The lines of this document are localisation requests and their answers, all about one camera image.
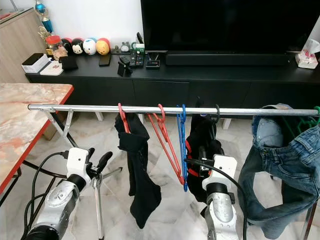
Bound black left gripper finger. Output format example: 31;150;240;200
96;151;114;172

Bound black garment red stripe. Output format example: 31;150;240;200
185;115;226;203

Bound black hanger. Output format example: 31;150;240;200
195;101;222;124

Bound blue hanger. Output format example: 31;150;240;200
176;103;190;192

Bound red hanger carrying shirt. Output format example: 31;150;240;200
117;102;131;135

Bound empty red hanger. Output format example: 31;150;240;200
147;103;185;183

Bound green hanger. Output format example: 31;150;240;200
297;106;320;135

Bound black t-shirt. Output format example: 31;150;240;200
114;112;162;229

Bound silver metal clothes rack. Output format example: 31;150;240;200
28;102;320;240

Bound black television cabinet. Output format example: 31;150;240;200
25;50;320;121

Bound blue jeans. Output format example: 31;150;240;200
237;103;320;240

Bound small dark phone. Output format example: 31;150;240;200
98;54;112;67

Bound flat white case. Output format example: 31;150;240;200
40;60;65;76

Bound green desk gadget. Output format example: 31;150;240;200
117;31;162;77

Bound black soundbar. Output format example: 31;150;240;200
165;52;292;67

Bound white egg figure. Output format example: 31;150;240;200
83;37;97;56

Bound black egg figure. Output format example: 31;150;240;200
71;38;85;56

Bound small white box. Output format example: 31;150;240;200
21;52;51;74

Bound jar with red lid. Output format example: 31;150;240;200
45;35;63;61

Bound light wood cabinet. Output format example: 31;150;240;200
0;7;48;83

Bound black television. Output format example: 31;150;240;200
140;0;320;53

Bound small gold trophy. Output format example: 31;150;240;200
34;0;56;46

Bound white tissue box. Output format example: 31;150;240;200
295;39;320;69

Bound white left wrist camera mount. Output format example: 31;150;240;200
66;147;92;177

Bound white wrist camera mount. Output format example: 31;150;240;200
66;147;92;177
202;155;237;193

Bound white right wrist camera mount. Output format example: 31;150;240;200
202;155;237;193

